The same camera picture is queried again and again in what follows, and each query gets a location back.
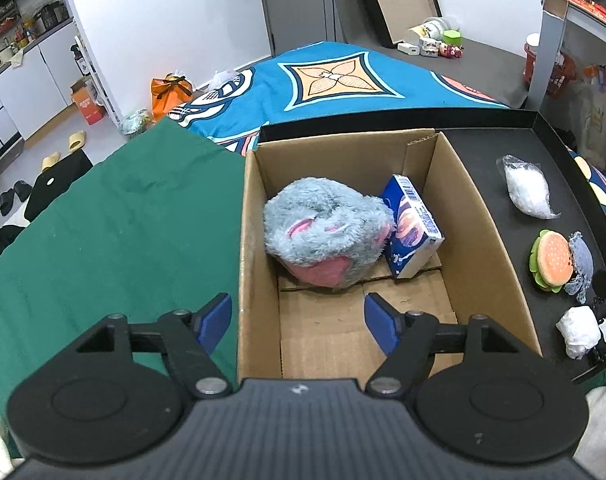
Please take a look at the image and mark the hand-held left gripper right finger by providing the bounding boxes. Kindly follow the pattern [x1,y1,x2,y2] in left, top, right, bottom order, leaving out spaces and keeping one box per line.
[364,292,526,401]

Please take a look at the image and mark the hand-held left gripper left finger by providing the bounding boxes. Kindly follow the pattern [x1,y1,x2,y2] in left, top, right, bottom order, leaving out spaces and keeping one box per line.
[76,292,232,401]

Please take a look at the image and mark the plush burger toy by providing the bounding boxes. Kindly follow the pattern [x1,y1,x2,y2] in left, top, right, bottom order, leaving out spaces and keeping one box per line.
[529,230,574,293]

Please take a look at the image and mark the black tray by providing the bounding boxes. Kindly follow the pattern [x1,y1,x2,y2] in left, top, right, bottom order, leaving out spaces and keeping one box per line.
[257,109,606,385]

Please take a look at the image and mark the clear plastic bag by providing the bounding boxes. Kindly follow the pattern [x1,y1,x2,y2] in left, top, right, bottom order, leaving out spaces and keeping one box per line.
[497,155,562,220]

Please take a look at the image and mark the frayed denim pouch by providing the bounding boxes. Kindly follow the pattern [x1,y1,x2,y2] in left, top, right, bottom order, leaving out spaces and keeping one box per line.
[563,231,594,305]

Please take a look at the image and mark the blue printed carton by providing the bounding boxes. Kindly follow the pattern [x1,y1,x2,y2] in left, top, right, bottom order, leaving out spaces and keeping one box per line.
[381,174,445,281]

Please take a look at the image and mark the grey and pink plush toy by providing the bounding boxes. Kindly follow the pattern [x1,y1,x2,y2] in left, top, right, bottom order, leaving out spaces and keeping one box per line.
[263,176,396,290]

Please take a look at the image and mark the green cloth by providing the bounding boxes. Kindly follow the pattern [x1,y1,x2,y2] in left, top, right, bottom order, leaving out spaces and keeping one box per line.
[0,119,249,416]

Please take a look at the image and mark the greenish plastic bag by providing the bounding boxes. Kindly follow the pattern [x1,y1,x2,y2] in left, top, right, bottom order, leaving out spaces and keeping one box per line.
[120,109,151,136]

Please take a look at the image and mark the blue patterned blanket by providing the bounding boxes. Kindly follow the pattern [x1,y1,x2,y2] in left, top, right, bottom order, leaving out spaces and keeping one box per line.
[168,40,606,221]

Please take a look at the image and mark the orange gift bag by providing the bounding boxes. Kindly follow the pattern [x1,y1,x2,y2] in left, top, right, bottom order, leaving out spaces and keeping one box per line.
[150,74,194,123]

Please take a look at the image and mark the white plastic bag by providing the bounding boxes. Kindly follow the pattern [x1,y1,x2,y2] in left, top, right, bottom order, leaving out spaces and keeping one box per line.
[203,69,239,92]

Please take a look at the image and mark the orange cardboard box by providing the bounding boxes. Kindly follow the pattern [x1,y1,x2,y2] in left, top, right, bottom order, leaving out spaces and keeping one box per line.
[70,77,105,126]

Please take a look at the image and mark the small toy figures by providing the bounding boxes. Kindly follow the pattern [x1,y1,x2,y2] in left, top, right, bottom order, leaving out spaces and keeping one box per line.
[420,37,466,58]

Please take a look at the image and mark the white kitchen cabinets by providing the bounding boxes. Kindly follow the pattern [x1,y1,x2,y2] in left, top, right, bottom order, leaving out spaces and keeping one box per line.
[0,17,109,161]

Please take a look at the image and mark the hanging bags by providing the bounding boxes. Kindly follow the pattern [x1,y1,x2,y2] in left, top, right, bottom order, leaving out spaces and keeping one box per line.
[578,62,606,171]

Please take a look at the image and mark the red basket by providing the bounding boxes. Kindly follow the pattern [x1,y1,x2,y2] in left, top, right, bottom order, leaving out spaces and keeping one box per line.
[524,40,578,96]

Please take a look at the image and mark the grey desk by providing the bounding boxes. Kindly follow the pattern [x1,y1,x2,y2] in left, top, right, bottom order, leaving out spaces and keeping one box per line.
[525,0,606,111]

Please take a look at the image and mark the leaning wooden board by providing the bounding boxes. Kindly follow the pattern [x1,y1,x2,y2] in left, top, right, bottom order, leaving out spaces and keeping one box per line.
[358,0,441,48]

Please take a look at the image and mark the grey wardrobe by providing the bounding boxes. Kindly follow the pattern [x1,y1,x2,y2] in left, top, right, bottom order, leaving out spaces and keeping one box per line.
[257,0,354,56]

